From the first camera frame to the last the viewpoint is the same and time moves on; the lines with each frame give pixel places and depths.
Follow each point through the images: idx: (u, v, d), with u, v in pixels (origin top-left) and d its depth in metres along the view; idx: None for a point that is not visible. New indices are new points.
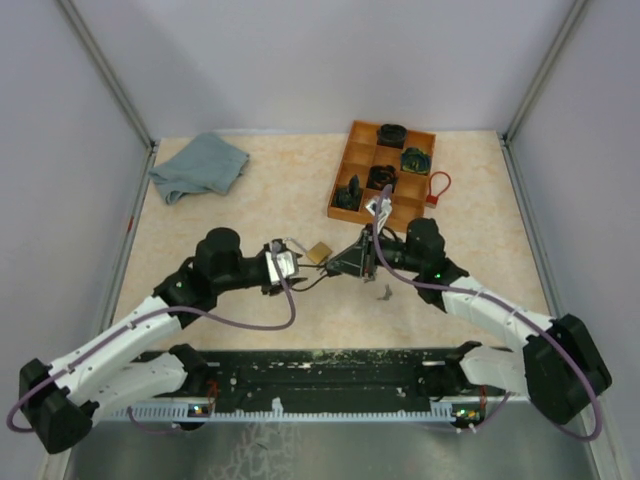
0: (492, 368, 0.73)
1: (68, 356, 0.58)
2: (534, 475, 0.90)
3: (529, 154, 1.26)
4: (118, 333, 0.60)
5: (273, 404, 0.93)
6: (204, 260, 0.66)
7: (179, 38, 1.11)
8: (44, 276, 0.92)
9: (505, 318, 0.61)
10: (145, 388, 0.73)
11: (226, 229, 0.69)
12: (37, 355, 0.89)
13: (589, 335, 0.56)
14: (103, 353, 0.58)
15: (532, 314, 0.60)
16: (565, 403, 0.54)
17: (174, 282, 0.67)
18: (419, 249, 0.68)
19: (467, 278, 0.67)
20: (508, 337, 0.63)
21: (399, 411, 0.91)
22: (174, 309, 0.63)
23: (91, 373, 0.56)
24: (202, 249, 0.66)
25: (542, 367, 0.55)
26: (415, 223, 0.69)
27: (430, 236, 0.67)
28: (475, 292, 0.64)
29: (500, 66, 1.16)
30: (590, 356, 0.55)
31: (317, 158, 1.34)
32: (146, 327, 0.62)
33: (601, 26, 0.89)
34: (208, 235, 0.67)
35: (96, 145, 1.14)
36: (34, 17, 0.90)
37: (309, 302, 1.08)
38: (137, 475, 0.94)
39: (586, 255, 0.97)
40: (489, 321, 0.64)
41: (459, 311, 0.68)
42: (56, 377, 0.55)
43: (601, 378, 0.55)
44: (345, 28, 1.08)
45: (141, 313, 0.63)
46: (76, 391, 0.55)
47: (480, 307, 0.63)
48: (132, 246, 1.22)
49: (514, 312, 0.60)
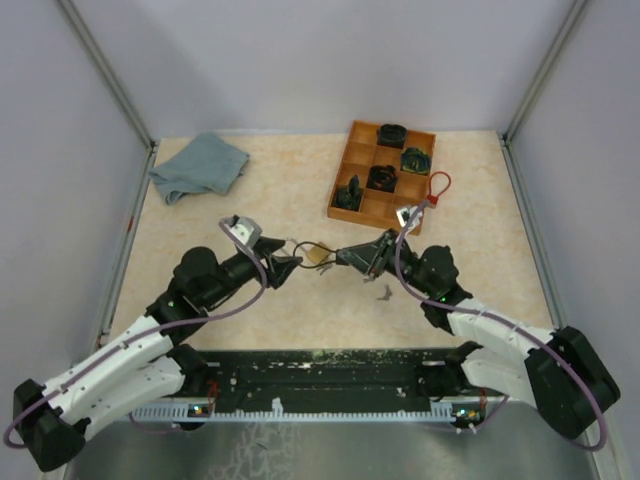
0: (494, 374, 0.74)
1: (62, 377, 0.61)
2: (534, 475, 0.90)
3: (529, 154, 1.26)
4: (110, 353, 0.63)
5: (273, 404, 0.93)
6: (182, 285, 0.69)
7: (179, 37, 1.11)
8: (44, 279, 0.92)
9: (507, 335, 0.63)
10: (140, 397, 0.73)
11: (202, 250, 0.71)
12: (37, 356, 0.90)
13: (591, 348, 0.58)
14: (95, 372, 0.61)
15: (534, 331, 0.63)
16: (571, 414, 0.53)
17: (164, 302, 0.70)
18: (431, 276, 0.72)
19: (470, 300, 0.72)
20: (511, 353, 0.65)
21: (400, 411, 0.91)
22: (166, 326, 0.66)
23: (83, 393, 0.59)
24: (179, 273, 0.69)
25: (544, 378, 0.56)
26: (432, 250, 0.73)
27: (445, 266, 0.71)
28: (478, 312, 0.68)
29: (500, 66, 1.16)
30: (593, 368, 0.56)
31: (317, 158, 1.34)
32: (138, 347, 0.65)
33: (601, 26, 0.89)
34: (183, 258, 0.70)
35: (96, 145, 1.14)
36: (33, 17, 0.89)
37: (309, 302, 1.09)
38: (138, 475, 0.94)
39: (586, 255, 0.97)
40: (491, 338, 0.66)
41: (465, 332, 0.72)
42: (49, 398, 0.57)
43: (608, 391, 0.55)
44: (345, 28, 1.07)
45: (133, 334, 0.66)
46: (70, 410, 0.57)
47: (483, 326, 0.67)
48: (132, 246, 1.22)
49: (515, 329, 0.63)
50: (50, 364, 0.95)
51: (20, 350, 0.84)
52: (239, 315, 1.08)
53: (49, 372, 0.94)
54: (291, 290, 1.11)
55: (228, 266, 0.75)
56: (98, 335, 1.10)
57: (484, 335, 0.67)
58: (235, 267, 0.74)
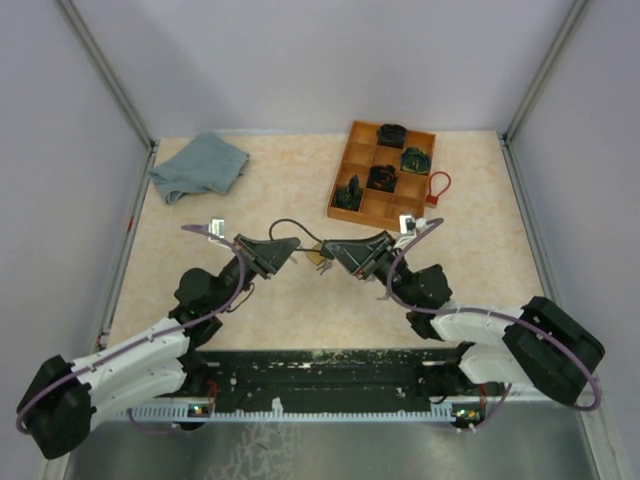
0: (491, 364, 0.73)
1: (90, 357, 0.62)
2: (533, 475, 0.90)
3: (529, 154, 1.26)
4: (138, 342, 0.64)
5: (273, 404, 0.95)
6: (186, 307, 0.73)
7: (179, 37, 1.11)
8: (45, 277, 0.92)
9: (484, 321, 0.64)
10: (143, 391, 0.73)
11: (194, 271, 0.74)
12: (36, 355, 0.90)
13: (561, 310, 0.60)
14: (124, 357, 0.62)
15: (505, 309, 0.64)
16: (564, 380, 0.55)
17: (183, 311, 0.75)
18: (422, 295, 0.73)
19: (450, 303, 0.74)
20: (493, 339, 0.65)
21: (400, 410, 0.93)
22: (189, 324, 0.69)
23: (111, 374, 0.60)
24: (180, 297, 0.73)
25: (525, 350, 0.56)
26: (429, 273, 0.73)
27: (440, 289, 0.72)
28: (455, 309, 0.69)
29: (501, 65, 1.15)
30: (568, 329, 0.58)
31: (317, 158, 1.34)
32: (163, 342, 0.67)
33: (601, 26, 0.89)
34: (182, 281, 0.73)
35: (96, 144, 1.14)
36: (33, 17, 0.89)
37: (309, 303, 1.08)
38: (138, 475, 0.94)
39: (586, 254, 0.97)
40: (475, 329, 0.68)
41: (453, 333, 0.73)
42: (79, 373, 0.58)
43: (588, 346, 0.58)
44: (345, 28, 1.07)
45: (160, 329, 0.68)
46: (95, 389, 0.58)
47: (463, 320, 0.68)
48: (132, 246, 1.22)
49: (490, 311, 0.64)
50: None
51: (20, 350, 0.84)
52: (239, 315, 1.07)
53: None
54: (291, 290, 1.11)
55: (226, 272, 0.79)
56: (98, 334, 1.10)
57: (467, 329, 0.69)
58: (232, 273, 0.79)
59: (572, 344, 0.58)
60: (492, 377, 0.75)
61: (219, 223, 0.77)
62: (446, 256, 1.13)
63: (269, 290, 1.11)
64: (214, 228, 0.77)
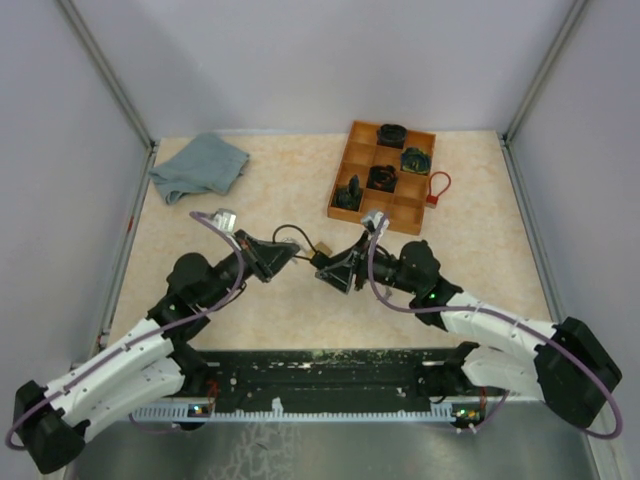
0: (496, 371, 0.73)
1: (64, 378, 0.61)
2: (534, 475, 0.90)
3: (530, 154, 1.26)
4: (111, 355, 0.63)
5: (273, 404, 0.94)
6: (178, 293, 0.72)
7: (179, 38, 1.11)
8: (45, 278, 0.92)
9: (509, 331, 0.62)
10: (141, 398, 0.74)
11: (191, 255, 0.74)
12: (36, 357, 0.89)
13: (592, 335, 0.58)
14: (97, 375, 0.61)
15: (534, 324, 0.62)
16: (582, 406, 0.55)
17: (166, 306, 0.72)
18: (412, 271, 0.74)
19: (461, 296, 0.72)
20: (515, 350, 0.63)
21: (400, 410, 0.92)
22: (168, 327, 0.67)
23: (85, 395, 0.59)
24: (173, 282, 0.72)
25: (555, 375, 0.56)
26: (410, 248, 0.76)
27: (425, 259, 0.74)
28: (474, 308, 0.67)
29: (500, 65, 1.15)
30: (598, 355, 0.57)
31: (317, 159, 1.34)
32: (139, 349, 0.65)
33: (601, 26, 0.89)
34: (176, 265, 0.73)
35: (96, 145, 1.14)
36: (34, 17, 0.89)
37: (308, 303, 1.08)
38: (138, 475, 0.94)
39: (586, 254, 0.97)
40: (492, 334, 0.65)
41: (460, 328, 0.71)
42: (51, 399, 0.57)
43: (610, 374, 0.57)
44: (345, 28, 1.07)
45: (135, 336, 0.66)
46: (71, 412, 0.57)
47: (480, 322, 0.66)
48: (132, 246, 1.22)
49: (516, 324, 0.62)
50: (50, 365, 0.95)
51: (20, 350, 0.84)
52: (239, 315, 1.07)
53: (50, 371, 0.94)
54: (291, 290, 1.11)
55: (224, 267, 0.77)
56: (98, 335, 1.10)
57: (481, 331, 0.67)
58: (230, 268, 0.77)
59: (596, 369, 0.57)
60: (494, 382, 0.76)
61: (227, 217, 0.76)
62: (446, 256, 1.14)
63: (269, 290, 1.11)
64: (221, 222, 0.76)
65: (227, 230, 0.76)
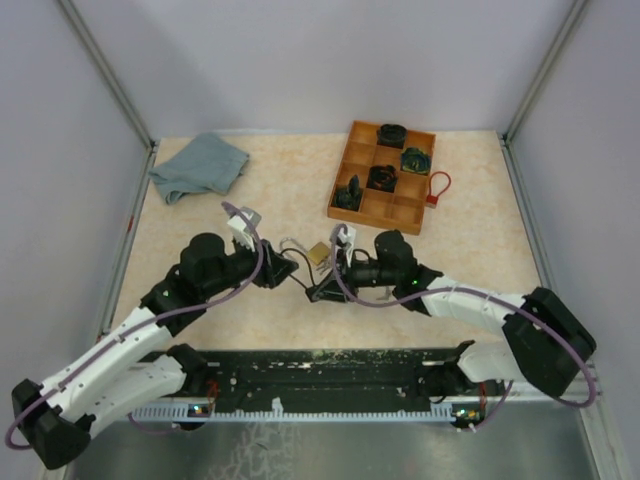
0: (485, 361, 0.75)
1: (58, 375, 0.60)
2: (534, 475, 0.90)
3: (529, 154, 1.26)
4: (106, 348, 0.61)
5: (273, 404, 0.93)
6: (190, 269, 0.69)
7: (179, 37, 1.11)
8: (44, 277, 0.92)
9: (482, 305, 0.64)
10: (144, 394, 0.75)
11: (212, 235, 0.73)
12: (35, 357, 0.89)
13: (562, 304, 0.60)
14: (91, 369, 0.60)
15: (505, 295, 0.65)
16: (554, 372, 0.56)
17: (160, 291, 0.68)
18: (388, 258, 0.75)
19: (441, 278, 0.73)
20: (488, 322, 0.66)
21: (399, 411, 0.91)
22: (164, 315, 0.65)
23: (82, 390, 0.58)
24: (187, 256, 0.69)
25: (522, 340, 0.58)
26: (383, 237, 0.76)
27: (398, 245, 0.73)
28: (450, 288, 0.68)
29: (500, 65, 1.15)
30: (568, 323, 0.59)
31: (317, 159, 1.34)
32: (134, 339, 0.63)
33: (601, 25, 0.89)
34: (192, 243, 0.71)
35: (96, 144, 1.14)
36: (33, 18, 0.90)
37: (308, 303, 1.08)
38: (138, 475, 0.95)
39: (586, 253, 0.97)
40: (468, 310, 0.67)
41: (442, 310, 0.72)
42: (47, 397, 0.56)
43: (587, 344, 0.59)
44: (345, 28, 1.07)
45: (129, 326, 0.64)
46: (69, 408, 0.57)
47: (458, 301, 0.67)
48: (132, 245, 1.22)
49: (489, 297, 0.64)
50: (50, 365, 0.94)
51: (19, 351, 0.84)
52: (239, 315, 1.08)
53: (49, 371, 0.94)
54: (292, 290, 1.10)
55: (232, 262, 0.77)
56: (98, 334, 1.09)
57: (461, 310, 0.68)
58: (238, 264, 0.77)
59: (569, 338, 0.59)
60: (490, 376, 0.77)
61: (255, 216, 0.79)
62: (446, 256, 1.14)
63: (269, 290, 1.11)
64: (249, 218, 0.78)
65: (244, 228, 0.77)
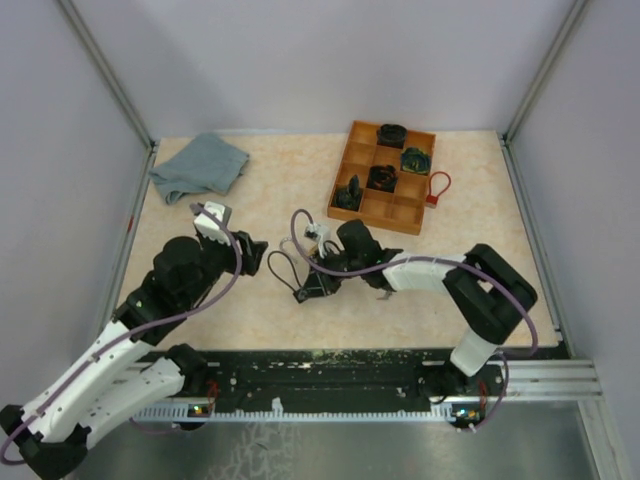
0: (464, 344, 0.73)
1: (41, 397, 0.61)
2: (534, 475, 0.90)
3: (529, 154, 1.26)
4: (81, 369, 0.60)
5: (273, 404, 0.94)
6: (164, 277, 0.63)
7: (178, 37, 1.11)
8: (43, 278, 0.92)
9: (430, 267, 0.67)
10: (142, 401, 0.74)
11: (186, 239, 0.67)
12: (35, 357, 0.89)
13: (501, 257, 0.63)
14: (69, 392, 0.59)
15: (450, 256, 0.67)
16: (496, 321, 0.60)
17: (135, 300, 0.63)
18: (349, 244, 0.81)
19: (402, 254, 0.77)
20: (439, 285, 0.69)
21: (399, 411, 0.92)
22: (137, 331, 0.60)
23: (60, 414, 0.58)
24: (159, 263, 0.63)
25: (461, 292, 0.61)
26: (344, 225, 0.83)
27: (357, 229, 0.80)
28: (405, 259, 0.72)
29: (500, 65, 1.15)
30: (509, 274, 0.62)
31: (317, 159, 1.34)
32: (109, 357, 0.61)
33: (601, 24, 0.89)
34: (165, 248, 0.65)
35: (96, 144, 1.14)
36: (34, 18, 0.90)
37: (308, 303, 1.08)
38: (138, 475, 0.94)
39: (586, 252, 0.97)
40: (422, 277, 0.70)
41: (404, 282, 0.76)
42: (27, 423, 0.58)
43: (528, 293, 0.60)
44: (344, 28, 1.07)
45: (103, 344, 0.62)
46: (51, 432, 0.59)
47: (411, 268, 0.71)
48: (132, 246, 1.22)
49: (436, 260, 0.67)
50: (50, 365, 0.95)
51: (19, 351, 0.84)
52: (240, 315, 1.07)
53: (49, 372, 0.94)
54: (291, 290, 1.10)
55: (208, 261, 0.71)
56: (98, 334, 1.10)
57: (416, 278, 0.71)
58: (211, 262, 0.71)
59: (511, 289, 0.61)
60: (479, 361, 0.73)
61: (226, 210, 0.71)
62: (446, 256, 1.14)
63: (269, 290, 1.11)
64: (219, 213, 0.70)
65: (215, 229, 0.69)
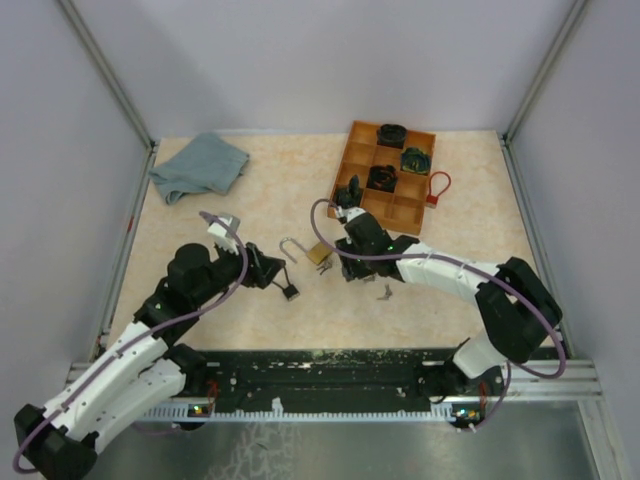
0: (475, 351, 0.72)
1: (60, 397, 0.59)
2: (534, 475, 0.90)
3: (528, 154, 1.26)
4: (105, 364, 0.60)
5: (273, 404, 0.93)
6: (178, 280, 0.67)
7: (179, 37, 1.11)
8: (44, 278, 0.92)
9: (457, 272, 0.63)
10: (145, 402, 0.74)
11: (195, 246, 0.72)
12: (35, 357, 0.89)
13: (533, 274, 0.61)
14: (93, 386, 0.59)
15: (480, 265, 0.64)
16: (522, 340, 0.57)
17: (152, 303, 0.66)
18: (355, 233, 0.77)
19: (417, 245, 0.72)
20: (460, 290, 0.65)
21: (399, 411, 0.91)
22: (158, 328, 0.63)
23: (86, 408, 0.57)
24: (174, 268, 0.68)
25: (494, 307, 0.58)
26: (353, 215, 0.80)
27: (362, 218, 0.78)
28: (425, 256, 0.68)
29: (500, 66, 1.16)
30: (538, 293, 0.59)
31: (317, 158, 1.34)
32: (132, 353, 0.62)
33: (601, 25, 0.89)
34: (176, 256, 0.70)
35: (97, 144, 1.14)
36: (33, 18, 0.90)
37: (309, 303, 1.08)
38: (139, 475, 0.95)
39: (585, 253, 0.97)
40: (442, 278, 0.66)
41: (416, 277, 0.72)
42: (51, 418, 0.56)
43: (553, 313, 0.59)
44: (345, 27, 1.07)
45: (126, 342, 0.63)
46: (75, 427, 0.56)
47: (432, 267, 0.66)
48: (132, 246, 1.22)
49: (466, 268, 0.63)
50: (52, 365, 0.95)
51: (19, 351, 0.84)
52: (240, 315, 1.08)
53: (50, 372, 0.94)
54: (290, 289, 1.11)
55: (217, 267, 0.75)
56: (98, 334, 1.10)
57: (435, 278, 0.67)
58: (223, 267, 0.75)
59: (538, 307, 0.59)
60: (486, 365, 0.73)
61: (234, 221, 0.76)
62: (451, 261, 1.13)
63: (269, 289, 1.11)
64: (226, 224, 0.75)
65: (221, 236, 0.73)
